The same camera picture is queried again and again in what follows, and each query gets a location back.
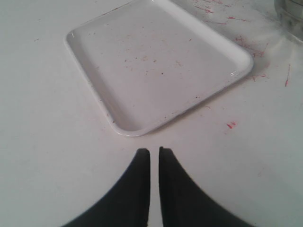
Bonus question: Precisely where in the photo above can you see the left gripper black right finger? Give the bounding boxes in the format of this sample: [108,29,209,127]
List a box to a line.
[159,147,251,227]

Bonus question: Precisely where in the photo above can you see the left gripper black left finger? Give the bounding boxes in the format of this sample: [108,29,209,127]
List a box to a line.
[65,148,150,227]

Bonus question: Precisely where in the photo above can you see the steel bowl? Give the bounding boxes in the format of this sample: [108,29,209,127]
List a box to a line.
[275,0,303,41]

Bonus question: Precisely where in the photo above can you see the white rectangular plastic tray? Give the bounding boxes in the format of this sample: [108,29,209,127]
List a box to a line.
[66,0,253,137]

